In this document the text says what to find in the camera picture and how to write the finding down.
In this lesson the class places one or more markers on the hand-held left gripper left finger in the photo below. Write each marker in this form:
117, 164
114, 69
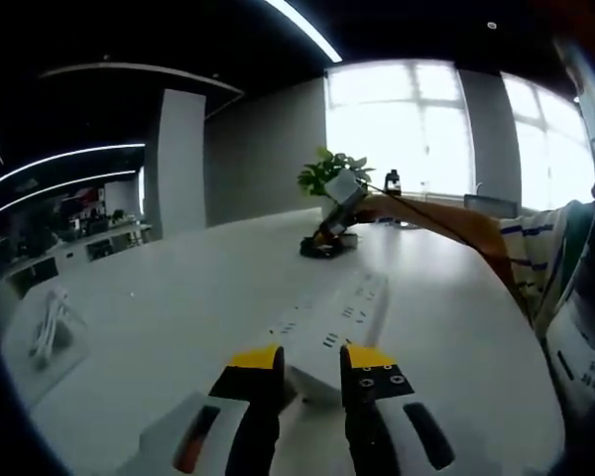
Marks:
255, 421

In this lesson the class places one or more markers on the blue and white device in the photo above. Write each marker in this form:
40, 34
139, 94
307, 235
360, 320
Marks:
392, 182

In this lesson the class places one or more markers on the white worn chest device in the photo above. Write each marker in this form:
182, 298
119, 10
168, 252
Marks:
590, 342

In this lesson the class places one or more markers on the person's right hand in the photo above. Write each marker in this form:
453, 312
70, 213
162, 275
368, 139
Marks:
374, 210

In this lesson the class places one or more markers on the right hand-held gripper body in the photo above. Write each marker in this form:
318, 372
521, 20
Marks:
344, 188

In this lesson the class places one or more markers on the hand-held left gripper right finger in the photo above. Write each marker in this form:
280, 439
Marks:
372, 396

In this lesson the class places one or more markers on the white power strip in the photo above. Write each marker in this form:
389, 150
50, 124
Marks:
337, 307

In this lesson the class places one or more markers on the potted green plant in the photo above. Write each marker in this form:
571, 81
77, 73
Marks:
317, 178

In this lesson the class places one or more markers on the white square pillar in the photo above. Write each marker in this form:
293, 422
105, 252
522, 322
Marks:
176, 163

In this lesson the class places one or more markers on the white charger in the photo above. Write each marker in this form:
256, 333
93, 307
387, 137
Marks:
349, 240

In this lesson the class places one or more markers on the wide ceiling light strip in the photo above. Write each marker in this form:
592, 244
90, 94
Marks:
307, 27

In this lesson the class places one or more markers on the row of background desks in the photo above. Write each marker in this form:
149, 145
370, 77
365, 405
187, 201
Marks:
79, 250

